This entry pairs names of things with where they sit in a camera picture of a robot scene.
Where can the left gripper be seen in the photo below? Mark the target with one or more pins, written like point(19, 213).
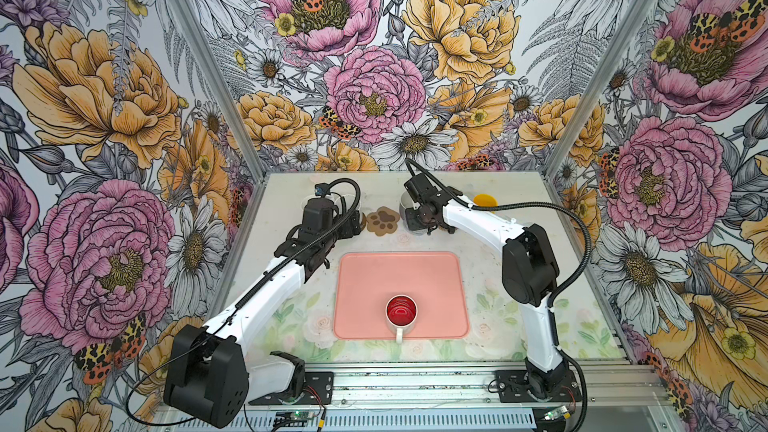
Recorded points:
point(351, 229)

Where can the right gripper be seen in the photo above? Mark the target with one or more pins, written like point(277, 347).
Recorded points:
point(415, 225)

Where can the white lavender mug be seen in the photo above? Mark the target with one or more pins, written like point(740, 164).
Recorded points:
point(407, 211)

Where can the brown paw shaped coaster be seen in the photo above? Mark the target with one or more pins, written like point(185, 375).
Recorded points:
point(383, 221)

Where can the yellow mug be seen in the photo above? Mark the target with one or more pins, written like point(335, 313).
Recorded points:
point(485, 200)

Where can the red inside mug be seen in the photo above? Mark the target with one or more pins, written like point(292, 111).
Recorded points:
point(401, 314)

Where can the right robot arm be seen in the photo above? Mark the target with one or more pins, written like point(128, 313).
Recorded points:
point(529, 270)

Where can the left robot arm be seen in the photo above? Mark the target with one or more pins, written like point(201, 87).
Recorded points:
point(207, 376)

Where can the pink silicone tray mat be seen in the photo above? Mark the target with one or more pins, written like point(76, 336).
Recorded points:
point(367, 281)

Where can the left circuit board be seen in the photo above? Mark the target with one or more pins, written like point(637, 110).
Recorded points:
point(289, 419)

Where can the circuit board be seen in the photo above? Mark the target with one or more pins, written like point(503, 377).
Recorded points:
point(559, 413)
point(289, 419)

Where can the right circuit board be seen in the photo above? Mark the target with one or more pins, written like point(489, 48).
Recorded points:
point(559, 413)

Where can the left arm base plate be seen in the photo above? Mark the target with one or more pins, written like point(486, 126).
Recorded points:
point(318, 386)

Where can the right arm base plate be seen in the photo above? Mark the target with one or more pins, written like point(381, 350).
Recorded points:
point(515, 386)

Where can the aluminium front rail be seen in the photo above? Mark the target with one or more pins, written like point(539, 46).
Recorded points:
point(440, 385)

